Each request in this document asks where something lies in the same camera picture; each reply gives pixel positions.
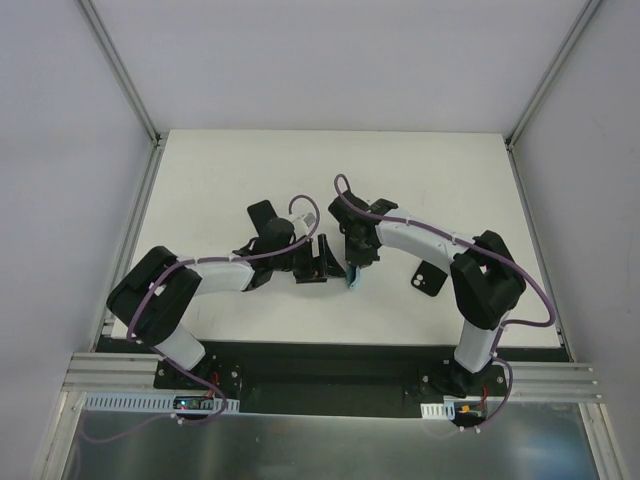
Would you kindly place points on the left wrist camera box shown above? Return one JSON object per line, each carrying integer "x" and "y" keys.
{"x": 305, "y": 224}

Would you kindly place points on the white cable duct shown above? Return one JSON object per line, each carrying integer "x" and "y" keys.
{"x": 438, "y": 411}
{"x": 159, "y": 403}

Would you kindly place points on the shiny metal front panel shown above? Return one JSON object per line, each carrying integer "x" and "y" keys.
{"x": 525, "y": 441}

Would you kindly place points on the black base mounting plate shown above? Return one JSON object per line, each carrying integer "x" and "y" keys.
{"x": 378, "y": 381}

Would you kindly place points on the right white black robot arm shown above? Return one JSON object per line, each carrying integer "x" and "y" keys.
{"x": 485, "y": 289}

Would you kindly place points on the blue-cased smartphone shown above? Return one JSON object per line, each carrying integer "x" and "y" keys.
{"x": 353, "y": 276}

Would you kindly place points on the black phone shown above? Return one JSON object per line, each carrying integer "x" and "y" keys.
{"x": 264, "y": 218}

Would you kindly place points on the aluminium front rail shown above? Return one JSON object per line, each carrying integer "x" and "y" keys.
{"x": 567, "y": 382}

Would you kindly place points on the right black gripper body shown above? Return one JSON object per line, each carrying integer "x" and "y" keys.
{"x": 360, "y": 255}

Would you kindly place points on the aluminium frame post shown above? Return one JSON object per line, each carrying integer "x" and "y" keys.
{"x": 108, "y": 48}
{"x": 577, "y": 30}

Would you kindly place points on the left aluminium frame post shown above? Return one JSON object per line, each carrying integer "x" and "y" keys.
{"x": 108, "y": 48}

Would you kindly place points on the black phone case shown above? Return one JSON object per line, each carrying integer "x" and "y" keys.
{"x": 428, "y": 279}

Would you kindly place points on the left white cable duct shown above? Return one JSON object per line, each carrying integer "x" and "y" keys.
{"x": 159, "y": 403}

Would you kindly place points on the right aluminium frame post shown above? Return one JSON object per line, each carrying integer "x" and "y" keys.
{"x": 577, "y": 30}

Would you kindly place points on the right white cable duct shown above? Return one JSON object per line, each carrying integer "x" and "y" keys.
{"x": 438, "y": 411}

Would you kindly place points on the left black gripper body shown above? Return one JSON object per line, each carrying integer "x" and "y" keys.
{"x": 310, "y": 265}

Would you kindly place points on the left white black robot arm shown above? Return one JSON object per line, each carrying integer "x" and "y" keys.
{"x": 153, "y": 297}

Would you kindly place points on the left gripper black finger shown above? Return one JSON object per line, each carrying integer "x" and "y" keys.
{"x": 311, "y": 279}
{"x": 328, "y": 266}

